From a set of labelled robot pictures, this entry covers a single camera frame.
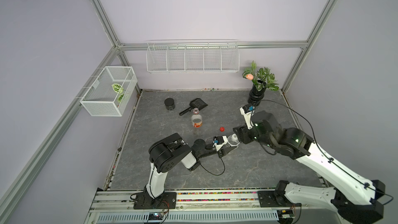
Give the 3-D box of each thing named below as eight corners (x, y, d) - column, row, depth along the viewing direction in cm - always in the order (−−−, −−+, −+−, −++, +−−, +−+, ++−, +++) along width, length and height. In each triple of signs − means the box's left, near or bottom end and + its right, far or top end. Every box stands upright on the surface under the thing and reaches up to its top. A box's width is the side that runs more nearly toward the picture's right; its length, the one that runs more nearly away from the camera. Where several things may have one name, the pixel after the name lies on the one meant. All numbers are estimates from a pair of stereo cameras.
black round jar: (164, 110, 111) (163, 106, 108) (166, 101, 117) (165, 97, 113) (174, 110, 111) (173, 106, 108) (176, 101, 117) (175, 97, 113)
